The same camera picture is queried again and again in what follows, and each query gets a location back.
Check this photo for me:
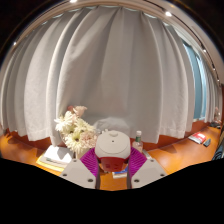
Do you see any white and pink flower bouquet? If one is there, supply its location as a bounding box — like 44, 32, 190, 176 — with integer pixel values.
54, 105, 99, 154

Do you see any white pleated curtain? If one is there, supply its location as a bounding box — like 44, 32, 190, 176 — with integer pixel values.
0, 4, 221, 146

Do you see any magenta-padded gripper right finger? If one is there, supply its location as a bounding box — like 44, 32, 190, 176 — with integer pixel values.
126, 147, 168, 190

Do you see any clear plastic bottle green cap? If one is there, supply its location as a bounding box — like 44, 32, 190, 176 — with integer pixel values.
132, 130, 144, 154

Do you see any white flat book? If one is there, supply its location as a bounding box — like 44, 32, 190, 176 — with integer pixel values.
39, 144, 75, 168

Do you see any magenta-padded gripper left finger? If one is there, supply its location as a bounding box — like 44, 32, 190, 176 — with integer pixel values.
59, 148, 101, 190

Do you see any red and white power cube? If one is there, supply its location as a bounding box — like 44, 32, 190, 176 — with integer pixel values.
94, 130, 132, 173

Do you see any white ceramic vase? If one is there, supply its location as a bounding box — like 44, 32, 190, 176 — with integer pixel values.
74, 149, 91, 161

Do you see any blue flat book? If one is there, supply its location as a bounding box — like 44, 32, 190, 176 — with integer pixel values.
112, 166, 130, 179

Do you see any yellow flat book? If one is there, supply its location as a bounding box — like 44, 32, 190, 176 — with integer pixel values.
35, 154, 66, 173

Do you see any blue curtain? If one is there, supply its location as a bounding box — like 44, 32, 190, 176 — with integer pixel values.
183, 43, 208, 121

